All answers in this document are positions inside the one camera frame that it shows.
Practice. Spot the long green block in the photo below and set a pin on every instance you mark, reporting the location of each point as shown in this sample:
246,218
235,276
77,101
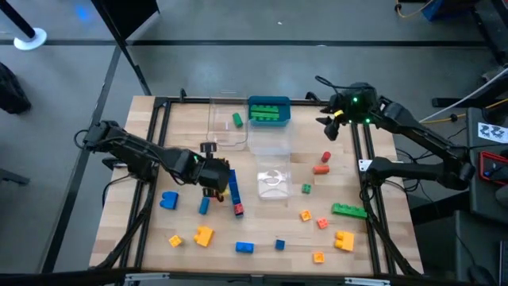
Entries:
265,112
349,211

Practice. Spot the long blue block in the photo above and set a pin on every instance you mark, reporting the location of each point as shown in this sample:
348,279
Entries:
234,186

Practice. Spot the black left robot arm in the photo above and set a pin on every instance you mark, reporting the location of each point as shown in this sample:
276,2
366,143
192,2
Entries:
139,153

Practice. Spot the black pole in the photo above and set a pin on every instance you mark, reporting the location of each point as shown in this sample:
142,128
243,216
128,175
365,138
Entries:
14,16

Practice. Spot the silver aluminium bracket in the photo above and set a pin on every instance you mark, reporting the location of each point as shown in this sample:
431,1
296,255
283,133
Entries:
147,278
367,281

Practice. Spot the red cylinder block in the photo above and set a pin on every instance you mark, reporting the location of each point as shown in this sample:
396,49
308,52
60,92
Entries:
325,157

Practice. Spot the green cylinder block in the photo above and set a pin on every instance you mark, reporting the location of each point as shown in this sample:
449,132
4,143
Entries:
237,120

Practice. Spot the blue cylinder block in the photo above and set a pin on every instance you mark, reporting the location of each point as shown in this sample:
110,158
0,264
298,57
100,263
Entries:
204,205

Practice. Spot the small clear plastic bin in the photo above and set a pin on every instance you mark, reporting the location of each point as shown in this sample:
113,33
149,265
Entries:
274,186

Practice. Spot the white marker tag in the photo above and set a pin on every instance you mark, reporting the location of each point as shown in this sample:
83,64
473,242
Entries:
492,133

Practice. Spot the small orange block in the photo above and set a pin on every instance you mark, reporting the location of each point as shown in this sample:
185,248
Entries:
318,257

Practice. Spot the medium yellow block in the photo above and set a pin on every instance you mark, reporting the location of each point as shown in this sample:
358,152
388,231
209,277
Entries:
344,241
204,236

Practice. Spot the black bag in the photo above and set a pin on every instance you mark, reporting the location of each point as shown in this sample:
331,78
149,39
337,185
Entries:
12,91

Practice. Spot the medium blue block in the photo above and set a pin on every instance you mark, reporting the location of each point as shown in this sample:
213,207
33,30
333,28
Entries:
169,200

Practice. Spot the red-rimmed black device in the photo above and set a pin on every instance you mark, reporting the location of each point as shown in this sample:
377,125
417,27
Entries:
494,168

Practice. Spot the black partition brace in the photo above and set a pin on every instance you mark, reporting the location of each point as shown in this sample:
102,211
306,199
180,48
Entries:
135,67

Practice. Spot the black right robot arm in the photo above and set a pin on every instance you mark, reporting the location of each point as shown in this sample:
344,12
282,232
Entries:
416,133

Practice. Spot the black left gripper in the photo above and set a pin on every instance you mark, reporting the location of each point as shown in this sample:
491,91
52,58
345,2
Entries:
214,175

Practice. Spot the small red-orange block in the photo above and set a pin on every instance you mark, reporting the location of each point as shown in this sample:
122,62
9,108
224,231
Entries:
322,223

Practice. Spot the white round pole base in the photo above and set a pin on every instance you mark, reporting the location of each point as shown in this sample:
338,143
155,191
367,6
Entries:
37,43

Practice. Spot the black partition panel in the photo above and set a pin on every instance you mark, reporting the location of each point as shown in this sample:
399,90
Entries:
127,16

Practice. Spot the wide clear plastic bin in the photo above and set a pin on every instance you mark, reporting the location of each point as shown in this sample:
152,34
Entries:
270,141

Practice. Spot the blue two-stud block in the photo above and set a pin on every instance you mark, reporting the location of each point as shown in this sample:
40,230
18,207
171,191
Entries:
245,247

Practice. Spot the small red block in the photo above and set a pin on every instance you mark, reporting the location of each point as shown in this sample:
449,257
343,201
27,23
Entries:
239,209

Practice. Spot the teal plastic bin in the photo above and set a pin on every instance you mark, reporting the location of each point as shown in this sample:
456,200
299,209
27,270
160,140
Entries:
285,113

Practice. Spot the small yellow block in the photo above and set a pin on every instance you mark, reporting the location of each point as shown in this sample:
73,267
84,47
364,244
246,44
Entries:
175,241

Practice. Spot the small blue block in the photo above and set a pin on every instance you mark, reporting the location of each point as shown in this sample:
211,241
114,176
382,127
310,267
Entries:
280,244

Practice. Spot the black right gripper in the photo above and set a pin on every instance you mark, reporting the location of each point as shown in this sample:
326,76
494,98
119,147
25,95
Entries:
357,107

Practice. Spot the black aluminium table frame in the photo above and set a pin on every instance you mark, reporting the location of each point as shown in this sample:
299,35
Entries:
190,100

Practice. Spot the black furniture foot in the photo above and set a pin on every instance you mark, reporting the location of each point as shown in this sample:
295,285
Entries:
12,176

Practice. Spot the black desk frame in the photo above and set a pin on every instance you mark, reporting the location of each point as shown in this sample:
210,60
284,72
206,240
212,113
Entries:
492,24

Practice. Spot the orange cylinder block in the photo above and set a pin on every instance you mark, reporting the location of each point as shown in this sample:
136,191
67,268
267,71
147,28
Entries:
321,169

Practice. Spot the small green block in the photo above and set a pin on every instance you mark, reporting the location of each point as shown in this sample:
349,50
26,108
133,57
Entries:
306,188

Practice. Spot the small orange-yellow block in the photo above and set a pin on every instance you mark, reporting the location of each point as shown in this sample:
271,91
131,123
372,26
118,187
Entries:
305,215

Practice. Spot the blue box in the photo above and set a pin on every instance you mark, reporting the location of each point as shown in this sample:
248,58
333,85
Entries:
432,10

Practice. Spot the black equipment case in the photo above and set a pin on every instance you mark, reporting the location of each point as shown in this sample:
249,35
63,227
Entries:
474,178

